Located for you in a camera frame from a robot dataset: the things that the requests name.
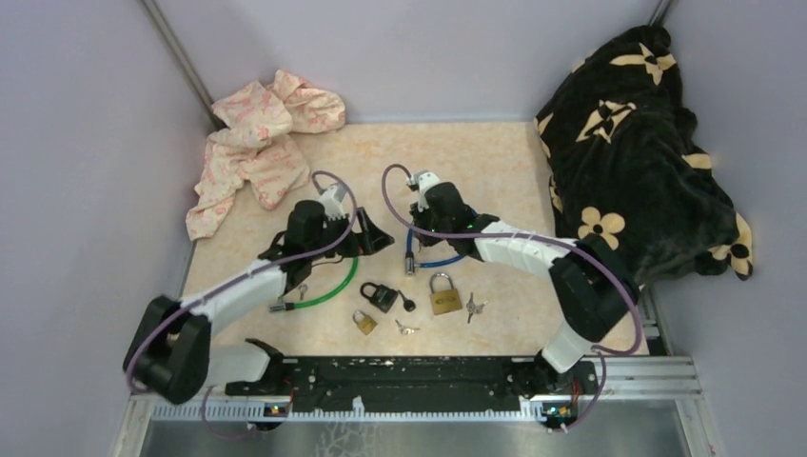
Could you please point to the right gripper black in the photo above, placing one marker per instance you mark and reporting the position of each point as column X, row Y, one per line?
column 419, row 216

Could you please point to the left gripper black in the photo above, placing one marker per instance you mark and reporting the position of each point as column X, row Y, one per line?
column 375, row 238

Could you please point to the blue cable lock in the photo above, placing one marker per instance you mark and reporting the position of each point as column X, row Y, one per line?
column 411, row 265

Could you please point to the black padlock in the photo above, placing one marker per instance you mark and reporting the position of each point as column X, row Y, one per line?
column 380, row 296

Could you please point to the black padlock key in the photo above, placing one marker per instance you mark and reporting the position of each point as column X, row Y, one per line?
column 409, row 305

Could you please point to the small brass padlock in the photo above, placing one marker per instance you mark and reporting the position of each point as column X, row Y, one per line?
column 364, row 322

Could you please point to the large brass padlock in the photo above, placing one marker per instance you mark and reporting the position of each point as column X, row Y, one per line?
column 444, row 296

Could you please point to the small padlock keys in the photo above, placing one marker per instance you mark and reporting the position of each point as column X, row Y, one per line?
column 404, row 329

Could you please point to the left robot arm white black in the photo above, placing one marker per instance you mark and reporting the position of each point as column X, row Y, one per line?
column 171, row 353

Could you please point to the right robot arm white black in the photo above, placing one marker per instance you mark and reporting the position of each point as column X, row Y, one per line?
column 592, row 284

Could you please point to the keys of large padlock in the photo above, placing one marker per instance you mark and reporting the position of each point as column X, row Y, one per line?
column 473, row 308

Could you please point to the pink patterned cloth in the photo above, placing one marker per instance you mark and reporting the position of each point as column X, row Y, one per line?
column 256, row 147

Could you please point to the black floral blanket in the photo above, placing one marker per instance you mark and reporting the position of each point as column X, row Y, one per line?
column 624, row 165

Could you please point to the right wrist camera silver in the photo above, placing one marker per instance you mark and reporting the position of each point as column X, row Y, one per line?
column 421, row 182

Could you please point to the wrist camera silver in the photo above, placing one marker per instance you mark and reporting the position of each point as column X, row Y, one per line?
column 333, row 201
column 421, row 182

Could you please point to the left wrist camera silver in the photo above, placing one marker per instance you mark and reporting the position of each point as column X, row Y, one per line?
column 333, row 201

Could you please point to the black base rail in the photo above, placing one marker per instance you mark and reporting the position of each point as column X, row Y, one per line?
column 407, row 384

